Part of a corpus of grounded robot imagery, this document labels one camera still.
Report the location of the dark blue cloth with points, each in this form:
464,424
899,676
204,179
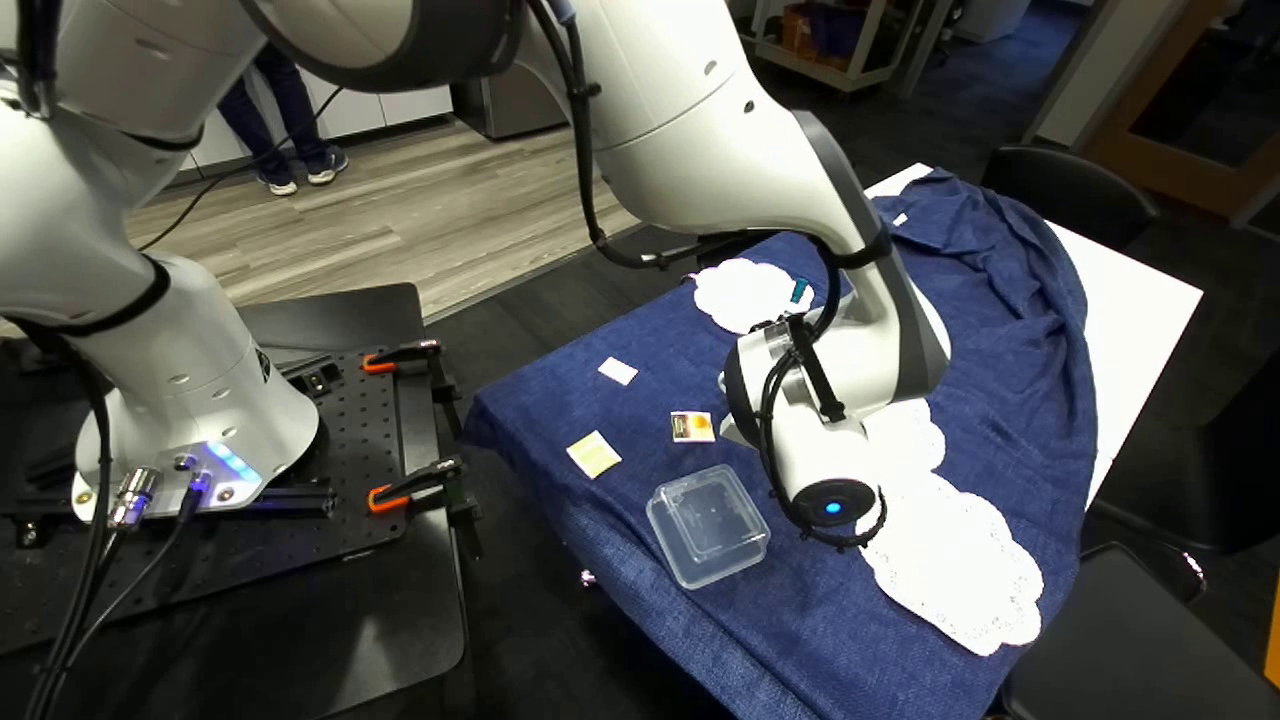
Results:
801,627

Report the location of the brown wooden doorway frame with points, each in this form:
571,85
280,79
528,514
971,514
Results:
1175,95

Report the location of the background storage shelf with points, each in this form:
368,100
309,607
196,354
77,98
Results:
827,41

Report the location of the person in blue clothes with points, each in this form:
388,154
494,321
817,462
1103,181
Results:
274,123

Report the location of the orange and white tea packet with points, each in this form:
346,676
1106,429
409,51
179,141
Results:
695,424

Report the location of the clear plastic container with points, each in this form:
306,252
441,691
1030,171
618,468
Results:
707,527

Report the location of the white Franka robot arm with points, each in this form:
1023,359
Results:
695,123

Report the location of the white printed packet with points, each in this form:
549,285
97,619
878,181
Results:
618,368

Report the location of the black office chair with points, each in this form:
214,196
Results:
1066,193
1146,545
1146,655

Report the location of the large white paper doily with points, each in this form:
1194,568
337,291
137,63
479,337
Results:
733,294

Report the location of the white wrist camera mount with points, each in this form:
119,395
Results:
765,360

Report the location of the cream sugar packet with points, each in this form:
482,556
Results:
592,455

